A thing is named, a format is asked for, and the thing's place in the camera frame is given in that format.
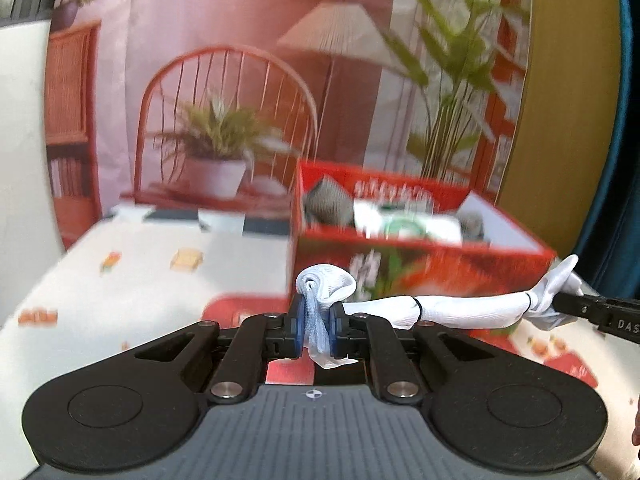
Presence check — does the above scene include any white satin sleeve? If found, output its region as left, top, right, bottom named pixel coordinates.
left=295, top=255, right=582, bottom=370

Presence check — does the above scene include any bag with green cable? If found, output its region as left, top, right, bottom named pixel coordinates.
left=352, top=200, right=463, bottom=246

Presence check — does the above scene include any grey knitted cloth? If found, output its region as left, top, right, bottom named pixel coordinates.
left=304, top=177, right=486, bottom=243

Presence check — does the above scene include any printed room backdrop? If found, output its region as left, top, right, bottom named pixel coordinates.
left=44, top=0, right=530, bottom=246

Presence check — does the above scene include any person's hand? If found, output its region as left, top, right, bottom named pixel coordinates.
left=631, top=399, right=640, bottom=448

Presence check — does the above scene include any blue curtain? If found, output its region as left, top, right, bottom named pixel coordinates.
left=574, top=0, right=639, bottom=299

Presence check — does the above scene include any red strawberry cardboard box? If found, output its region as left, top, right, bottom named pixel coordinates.
left=290, top=162, right=556, bottom=300

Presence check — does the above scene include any cartoon bear table mat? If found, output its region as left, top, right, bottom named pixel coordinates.
left=1, top=210, right=639, bottom=479

